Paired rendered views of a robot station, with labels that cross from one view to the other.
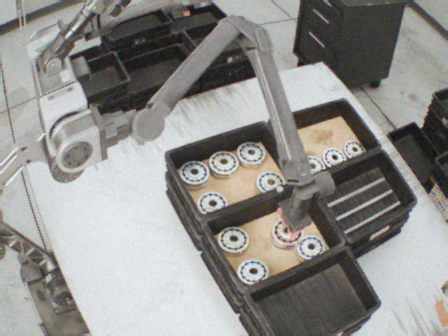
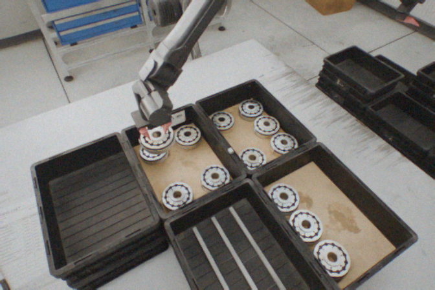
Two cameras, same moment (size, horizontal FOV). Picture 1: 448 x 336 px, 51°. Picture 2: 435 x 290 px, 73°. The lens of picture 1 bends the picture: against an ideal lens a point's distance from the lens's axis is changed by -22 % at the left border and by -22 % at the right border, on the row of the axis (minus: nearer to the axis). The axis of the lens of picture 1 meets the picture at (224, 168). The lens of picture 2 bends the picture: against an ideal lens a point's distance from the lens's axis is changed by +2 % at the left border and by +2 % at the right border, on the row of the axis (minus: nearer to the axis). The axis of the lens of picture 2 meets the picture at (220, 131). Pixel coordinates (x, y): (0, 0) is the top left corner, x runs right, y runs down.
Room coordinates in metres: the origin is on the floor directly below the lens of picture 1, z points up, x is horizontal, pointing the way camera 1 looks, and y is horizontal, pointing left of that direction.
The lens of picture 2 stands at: (1.15, -0.79, 1.73)
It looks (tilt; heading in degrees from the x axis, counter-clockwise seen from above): 49 degrees down; 91
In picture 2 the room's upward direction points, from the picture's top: straight up
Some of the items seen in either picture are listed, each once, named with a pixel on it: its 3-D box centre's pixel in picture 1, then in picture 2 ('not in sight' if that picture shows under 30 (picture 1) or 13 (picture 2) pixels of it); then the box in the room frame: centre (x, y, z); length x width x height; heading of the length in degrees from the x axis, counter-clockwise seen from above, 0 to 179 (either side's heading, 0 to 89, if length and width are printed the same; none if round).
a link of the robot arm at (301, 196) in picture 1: (303, 195); (145, 94); (0.95, -0.22, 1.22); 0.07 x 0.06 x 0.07; 122
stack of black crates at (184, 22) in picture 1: (191, 34); not in sight; (2.80, 0.30, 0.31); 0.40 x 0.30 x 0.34; 123
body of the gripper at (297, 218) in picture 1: (297, 208); (149, 109); (0.94, -0.21, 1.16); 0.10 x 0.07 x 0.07; 30
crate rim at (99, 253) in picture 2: (317, 302); (92, 193); (0.75, -0.35, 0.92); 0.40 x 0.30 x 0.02; 121
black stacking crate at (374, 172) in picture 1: (364, 201); (243, 264); (1.21, -0.53, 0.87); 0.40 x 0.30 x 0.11; 121
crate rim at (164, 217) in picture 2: (277, 235); (180, 153); (1.00, -0.19, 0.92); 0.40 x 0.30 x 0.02; 121
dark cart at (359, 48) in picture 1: (349, 32); not in sight; (2.94, -0.74, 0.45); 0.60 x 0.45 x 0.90; 123
